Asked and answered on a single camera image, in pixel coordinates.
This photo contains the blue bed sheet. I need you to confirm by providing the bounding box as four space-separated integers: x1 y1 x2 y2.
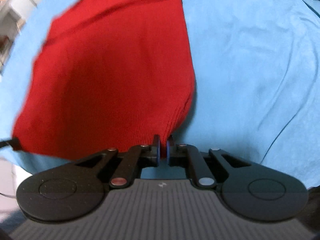
0 0 320 190

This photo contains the white shelf desk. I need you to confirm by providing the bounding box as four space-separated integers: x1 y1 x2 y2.
1 0 41 73

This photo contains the red knit sweater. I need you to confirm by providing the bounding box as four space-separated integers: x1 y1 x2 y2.
12 0 195 160

